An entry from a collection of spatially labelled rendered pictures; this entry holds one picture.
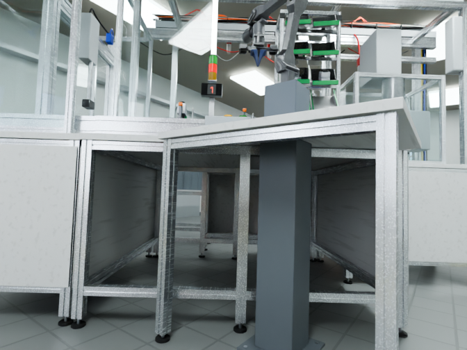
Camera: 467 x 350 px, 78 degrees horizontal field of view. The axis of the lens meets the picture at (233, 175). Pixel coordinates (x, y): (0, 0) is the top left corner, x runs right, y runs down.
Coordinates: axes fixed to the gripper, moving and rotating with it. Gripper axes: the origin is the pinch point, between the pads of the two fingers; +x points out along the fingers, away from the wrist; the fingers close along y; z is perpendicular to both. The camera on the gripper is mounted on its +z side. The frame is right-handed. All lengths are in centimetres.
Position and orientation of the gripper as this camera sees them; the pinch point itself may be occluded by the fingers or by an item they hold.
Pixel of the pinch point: (258, 59)
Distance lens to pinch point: 149.1
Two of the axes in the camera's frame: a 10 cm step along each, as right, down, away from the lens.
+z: -0.1, 0.6, 10.0
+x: -0.3, 10.0, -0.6
